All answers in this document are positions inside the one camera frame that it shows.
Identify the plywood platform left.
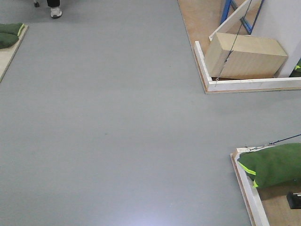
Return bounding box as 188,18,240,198
0,25,29,81

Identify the white diagonal brace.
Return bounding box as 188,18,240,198
208,0,252,41

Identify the green sandbag right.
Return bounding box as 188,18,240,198
238,143,301,188

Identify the white wooden base frame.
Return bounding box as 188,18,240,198
193,41,301,94

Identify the blue metal frame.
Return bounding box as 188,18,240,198
220,0,264,34

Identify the white frame lower right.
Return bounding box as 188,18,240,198
230,147,269,226

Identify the green sandbag upper left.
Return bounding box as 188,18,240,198
0,23,25,36

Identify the green sandbag lower left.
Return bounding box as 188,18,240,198
0,33,19,49

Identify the light wooden box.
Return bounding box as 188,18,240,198
205,32,288,79

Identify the dark tension rope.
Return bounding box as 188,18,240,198
214,0,253,81

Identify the green sandbag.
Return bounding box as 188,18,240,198
238,143,301,188
0,33,19,49
0,23,25,36

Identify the person's white sneaker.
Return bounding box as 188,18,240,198
50,6,62,19

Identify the black box object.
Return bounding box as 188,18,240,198
286,192,301,209

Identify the person's black trouser leg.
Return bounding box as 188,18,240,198
47,0,60,8

